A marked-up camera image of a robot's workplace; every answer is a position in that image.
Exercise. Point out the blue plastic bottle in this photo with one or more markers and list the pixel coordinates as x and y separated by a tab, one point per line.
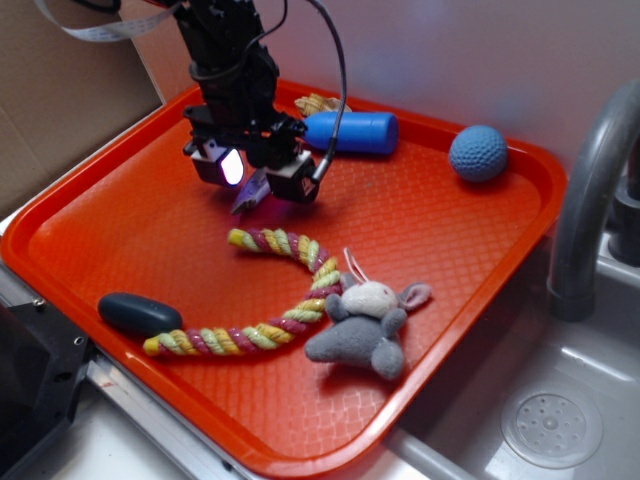
359	132

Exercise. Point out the tan seashell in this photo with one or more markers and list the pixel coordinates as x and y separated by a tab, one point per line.
314	103

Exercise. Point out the grey sink faucet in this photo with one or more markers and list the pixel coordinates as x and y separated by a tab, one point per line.
603	187

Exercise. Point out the grey plastic sink basin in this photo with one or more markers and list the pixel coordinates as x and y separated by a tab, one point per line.
452	429

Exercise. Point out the black metal bracket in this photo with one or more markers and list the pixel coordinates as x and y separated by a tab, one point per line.
43	362

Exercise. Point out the grey plush mouse toy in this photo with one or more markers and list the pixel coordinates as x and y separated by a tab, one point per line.
366	319

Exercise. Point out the red plastic tray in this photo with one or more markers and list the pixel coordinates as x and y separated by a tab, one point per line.
137	218

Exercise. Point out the brown wood chip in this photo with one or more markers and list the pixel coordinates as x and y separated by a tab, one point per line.
255	190

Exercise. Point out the grey sink drain cover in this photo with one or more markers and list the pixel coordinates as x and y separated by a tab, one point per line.
551	426

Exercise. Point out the dark grey oval stone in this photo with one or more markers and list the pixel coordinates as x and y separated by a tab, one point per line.
138	315

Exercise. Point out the multicolour twisted rope toy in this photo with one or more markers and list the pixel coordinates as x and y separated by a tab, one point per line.
271	291

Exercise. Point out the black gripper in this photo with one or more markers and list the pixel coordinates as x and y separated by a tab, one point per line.
238	113

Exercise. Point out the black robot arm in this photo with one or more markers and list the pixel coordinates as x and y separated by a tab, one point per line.
217	32

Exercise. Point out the brown cardboard panel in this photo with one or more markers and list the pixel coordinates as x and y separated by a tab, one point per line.
61	98

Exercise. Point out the blue dimpled ball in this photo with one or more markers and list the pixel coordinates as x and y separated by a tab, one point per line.
478	154

